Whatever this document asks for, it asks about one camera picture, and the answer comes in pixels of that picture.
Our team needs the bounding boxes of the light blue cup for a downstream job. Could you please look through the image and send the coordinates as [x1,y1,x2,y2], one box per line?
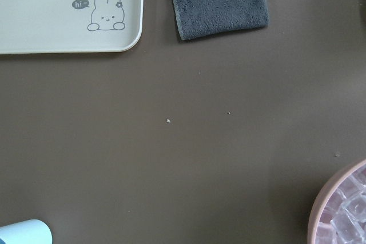
[1,219,53,244]

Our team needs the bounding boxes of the pile of clear ice cubes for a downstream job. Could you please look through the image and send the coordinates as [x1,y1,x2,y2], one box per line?
[315,166,365,243]

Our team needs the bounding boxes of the grey folded cloth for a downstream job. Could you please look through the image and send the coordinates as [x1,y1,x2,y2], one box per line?
[172,0,269,41]

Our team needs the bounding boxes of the pink bowl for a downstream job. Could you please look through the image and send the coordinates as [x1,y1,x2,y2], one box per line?
[307,159,365,244]

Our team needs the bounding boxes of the cream rabbit tray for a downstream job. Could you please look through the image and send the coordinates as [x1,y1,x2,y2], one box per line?
[1,0,144,54]

